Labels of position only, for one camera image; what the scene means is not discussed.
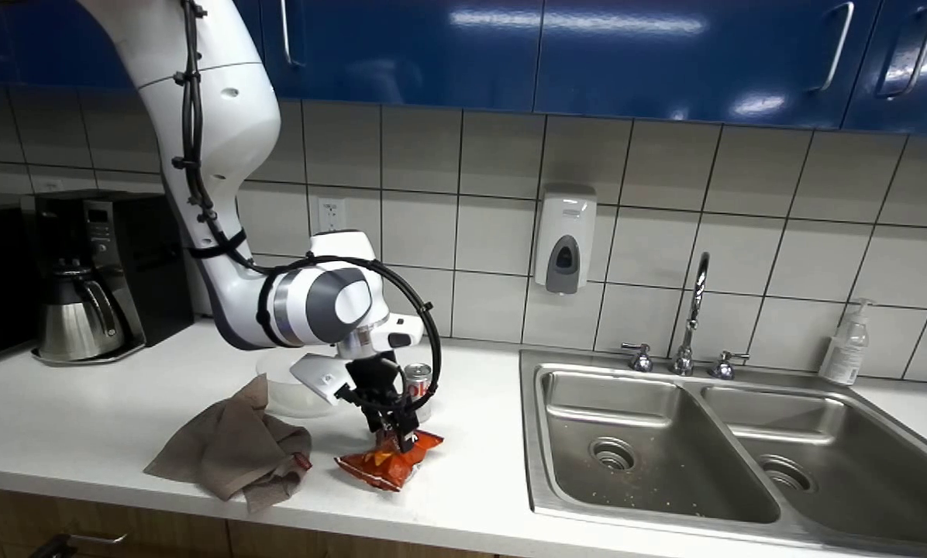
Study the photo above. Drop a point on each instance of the stainless double sink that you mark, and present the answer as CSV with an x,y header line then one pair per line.
x,y
765,457

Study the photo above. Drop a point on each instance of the black steel coffee maker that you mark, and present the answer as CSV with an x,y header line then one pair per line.
x,y
132,242

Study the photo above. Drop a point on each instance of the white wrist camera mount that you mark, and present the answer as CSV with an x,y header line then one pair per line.
x,y
327,376

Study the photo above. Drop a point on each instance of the blue upper cabinets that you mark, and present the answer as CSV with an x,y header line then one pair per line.
x,y
777,62

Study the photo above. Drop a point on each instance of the steel coffee carafe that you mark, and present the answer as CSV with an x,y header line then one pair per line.
x,y
82,322

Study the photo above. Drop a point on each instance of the clear pump soap bottle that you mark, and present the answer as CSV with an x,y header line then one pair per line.
x,y
848,344

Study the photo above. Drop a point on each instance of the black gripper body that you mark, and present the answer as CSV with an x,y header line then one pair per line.
x,y
374,381

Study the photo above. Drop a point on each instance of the white wall outlet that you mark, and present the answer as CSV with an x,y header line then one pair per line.
x,y
331,215

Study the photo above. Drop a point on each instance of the wooden base cabinet with handles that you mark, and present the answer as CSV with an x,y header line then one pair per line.
x,y
69,528

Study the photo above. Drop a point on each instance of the white wall soap dispenser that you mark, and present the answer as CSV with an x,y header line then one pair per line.
x,y
565,241

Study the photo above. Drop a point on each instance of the orange snack pack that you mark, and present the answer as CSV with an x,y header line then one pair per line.
x,y
388,464

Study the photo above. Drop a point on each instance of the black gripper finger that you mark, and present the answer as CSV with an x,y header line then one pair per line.
x,y
404,419
380,424

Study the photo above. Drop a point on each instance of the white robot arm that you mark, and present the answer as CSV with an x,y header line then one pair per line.
x,y
215,119

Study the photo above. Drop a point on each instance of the chrome faucet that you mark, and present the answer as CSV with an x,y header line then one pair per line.
x,y
684,358

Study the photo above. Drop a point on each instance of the brown cloth towel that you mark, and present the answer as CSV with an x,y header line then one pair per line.
x,y
236,448

